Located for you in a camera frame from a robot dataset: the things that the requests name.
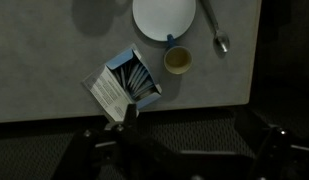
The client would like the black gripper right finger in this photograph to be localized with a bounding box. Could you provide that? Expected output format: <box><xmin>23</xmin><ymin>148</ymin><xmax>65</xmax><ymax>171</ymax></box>
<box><xmin>234</xmin><ymin>107</ymin><xmax>275</xmax><ymax>150</ymax></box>

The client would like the grey coffee table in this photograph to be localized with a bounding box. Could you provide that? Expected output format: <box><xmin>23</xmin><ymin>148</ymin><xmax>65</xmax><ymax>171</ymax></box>
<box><xmin>0</xmin><ymin>0</ymin><xmax>262</xmax><ymax>123</ymax></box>

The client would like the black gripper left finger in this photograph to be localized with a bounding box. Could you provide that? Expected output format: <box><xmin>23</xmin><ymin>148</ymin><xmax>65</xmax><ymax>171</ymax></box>
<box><xmin>123</xmin><ymin>104</ymin><xmax>137</xmax><ymax>132</ymax></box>

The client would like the metal spoon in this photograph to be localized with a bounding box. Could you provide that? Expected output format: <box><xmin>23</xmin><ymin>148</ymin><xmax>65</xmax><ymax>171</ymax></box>
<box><xmin>200</xmin><ymin>0</ymin><xmax>230</xmax><ymax>53</ymax></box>

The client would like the white plate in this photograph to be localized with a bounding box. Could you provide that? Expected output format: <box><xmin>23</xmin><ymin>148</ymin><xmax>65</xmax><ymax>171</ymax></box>
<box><xmin>132</xmin><ymin>0</ymin><xmax>197</xmax><ymax>42</ymax></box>

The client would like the dark grey fabric sofa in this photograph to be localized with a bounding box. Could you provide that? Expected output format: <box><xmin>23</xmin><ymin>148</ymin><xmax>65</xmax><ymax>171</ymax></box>
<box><xmin>0</xmin><ymin>108</ymin><xmax>309</xmax><ymax>180</ymax></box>

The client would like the small blue mug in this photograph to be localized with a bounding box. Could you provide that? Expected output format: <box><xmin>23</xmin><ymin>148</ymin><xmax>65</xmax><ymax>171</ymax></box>
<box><xmin>163</xmin><ymin>34</ymin><xmax>193</xmax><ymax>75</ymax></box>

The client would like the open blue tea box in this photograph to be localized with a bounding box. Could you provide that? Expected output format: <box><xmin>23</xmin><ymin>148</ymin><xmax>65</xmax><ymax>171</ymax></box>
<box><xmin>82</xmin><ymin>44</ymin><xmax>162</xmax><ymax>122</ymax></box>

